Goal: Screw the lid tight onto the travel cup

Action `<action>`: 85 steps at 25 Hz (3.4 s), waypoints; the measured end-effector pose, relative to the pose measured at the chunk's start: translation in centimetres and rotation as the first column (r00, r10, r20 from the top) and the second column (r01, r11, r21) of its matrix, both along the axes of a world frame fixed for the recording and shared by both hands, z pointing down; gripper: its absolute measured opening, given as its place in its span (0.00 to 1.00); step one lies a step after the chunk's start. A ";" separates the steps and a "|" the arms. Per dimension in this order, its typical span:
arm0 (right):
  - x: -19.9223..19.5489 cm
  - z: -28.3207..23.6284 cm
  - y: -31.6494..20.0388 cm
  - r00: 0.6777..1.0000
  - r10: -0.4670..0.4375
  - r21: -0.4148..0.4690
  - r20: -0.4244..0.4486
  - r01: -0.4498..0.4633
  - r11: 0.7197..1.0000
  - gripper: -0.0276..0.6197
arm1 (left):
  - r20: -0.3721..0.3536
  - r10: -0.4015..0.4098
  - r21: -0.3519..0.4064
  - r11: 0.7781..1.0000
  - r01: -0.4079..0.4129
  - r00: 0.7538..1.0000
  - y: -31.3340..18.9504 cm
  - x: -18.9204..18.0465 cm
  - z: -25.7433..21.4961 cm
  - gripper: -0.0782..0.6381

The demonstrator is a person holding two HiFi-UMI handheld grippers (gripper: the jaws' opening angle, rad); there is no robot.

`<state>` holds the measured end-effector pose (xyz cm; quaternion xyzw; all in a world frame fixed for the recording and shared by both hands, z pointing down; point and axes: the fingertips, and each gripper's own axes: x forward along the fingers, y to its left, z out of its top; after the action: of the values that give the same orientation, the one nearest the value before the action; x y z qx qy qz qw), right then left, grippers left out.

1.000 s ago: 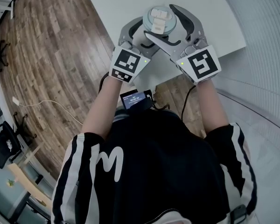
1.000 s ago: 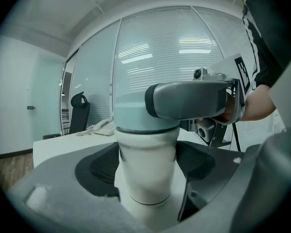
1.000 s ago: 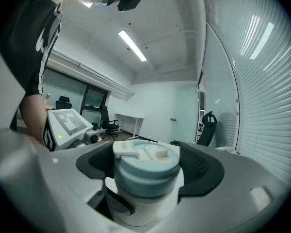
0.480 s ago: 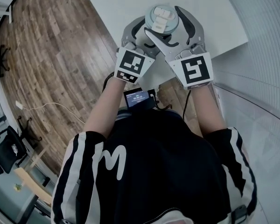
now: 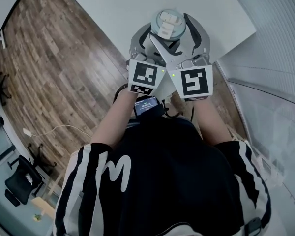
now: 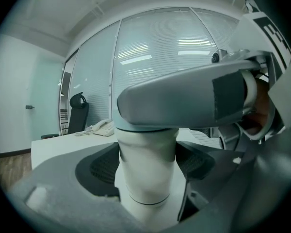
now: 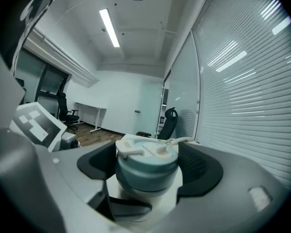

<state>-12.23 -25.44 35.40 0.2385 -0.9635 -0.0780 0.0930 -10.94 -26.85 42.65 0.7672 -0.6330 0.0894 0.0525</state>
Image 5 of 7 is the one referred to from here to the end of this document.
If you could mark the black harness buckle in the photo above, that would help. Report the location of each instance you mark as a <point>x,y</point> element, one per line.
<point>253,226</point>

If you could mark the white window blinds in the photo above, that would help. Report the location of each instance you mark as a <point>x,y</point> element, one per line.
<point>280,33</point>

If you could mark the black chest device with screen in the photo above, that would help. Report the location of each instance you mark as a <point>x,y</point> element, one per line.
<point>147,107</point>

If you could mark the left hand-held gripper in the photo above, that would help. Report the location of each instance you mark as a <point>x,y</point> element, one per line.
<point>143,74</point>

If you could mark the grey glass desk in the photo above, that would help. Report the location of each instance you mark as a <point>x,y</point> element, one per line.
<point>0,141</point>

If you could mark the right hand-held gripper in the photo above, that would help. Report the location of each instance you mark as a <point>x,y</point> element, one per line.
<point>194,81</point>

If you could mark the person's left forearm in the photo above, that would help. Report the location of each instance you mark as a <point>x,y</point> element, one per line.
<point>113,122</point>

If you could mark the person's black white striped shirt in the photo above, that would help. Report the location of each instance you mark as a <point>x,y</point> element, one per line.
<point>167,181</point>

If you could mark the light wooden table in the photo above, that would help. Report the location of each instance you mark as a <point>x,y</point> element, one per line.
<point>41,203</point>

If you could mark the white square table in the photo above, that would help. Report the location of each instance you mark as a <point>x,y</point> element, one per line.
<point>113,16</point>

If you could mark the round grey-white plastic disc part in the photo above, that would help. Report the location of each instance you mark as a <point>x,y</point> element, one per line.
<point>168,24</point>

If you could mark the person's right forearm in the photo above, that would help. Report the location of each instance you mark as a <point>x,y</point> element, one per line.
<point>211,124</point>

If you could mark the white lidded cup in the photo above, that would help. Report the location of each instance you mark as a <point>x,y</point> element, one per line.
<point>170,44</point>

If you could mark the small green plant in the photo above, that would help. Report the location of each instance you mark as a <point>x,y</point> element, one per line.
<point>38,217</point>

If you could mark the clear plastic bag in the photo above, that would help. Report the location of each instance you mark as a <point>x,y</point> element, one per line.
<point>29,179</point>

